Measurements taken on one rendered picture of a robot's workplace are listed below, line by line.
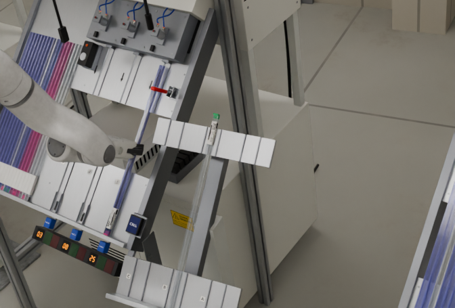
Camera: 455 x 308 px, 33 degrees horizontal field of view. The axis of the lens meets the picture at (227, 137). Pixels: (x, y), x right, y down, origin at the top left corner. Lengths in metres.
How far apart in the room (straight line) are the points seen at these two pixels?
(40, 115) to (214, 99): 1.15
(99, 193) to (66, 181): 0.13
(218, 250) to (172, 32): 0.62
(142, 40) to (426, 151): 1.73
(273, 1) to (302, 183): 0.79
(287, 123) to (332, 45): 1.74
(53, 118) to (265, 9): 0.85
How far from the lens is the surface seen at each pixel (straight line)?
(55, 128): 1.87
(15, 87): 1.77
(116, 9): 2.32
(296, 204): 2.93
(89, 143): 1.88
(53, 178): 2.39
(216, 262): 2.08
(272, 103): 2.80
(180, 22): 2.17
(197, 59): 2.16
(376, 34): 4.48
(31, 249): 2.93
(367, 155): 3.54
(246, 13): 2.32
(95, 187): 2.28
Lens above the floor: 2.16
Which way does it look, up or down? 35 degrees down
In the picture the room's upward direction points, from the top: 9 degrees counter-clockwise
